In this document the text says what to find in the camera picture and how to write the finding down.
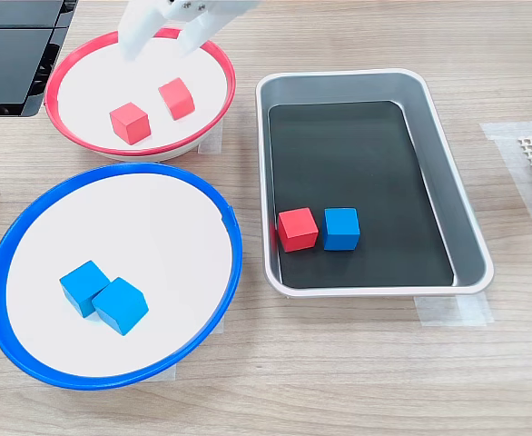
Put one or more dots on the silver metal tray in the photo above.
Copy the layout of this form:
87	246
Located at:
468	240

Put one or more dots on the black flat device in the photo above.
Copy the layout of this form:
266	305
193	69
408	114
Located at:
7	63

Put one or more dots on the blue cube block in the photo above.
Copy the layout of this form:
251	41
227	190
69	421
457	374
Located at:
121	306
341	229
81	284

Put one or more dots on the blue-rimmed white dish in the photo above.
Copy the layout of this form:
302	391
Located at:
166	236

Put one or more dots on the wide clear tape strip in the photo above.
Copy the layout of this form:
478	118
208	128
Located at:
506	136

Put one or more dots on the red cube block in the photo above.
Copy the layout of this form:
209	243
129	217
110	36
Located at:
176	98
297	229
130	123

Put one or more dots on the red-rimmed white dish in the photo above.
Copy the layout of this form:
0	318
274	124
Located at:
89	82

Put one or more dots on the black tray liner mat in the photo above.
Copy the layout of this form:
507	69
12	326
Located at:
347	159

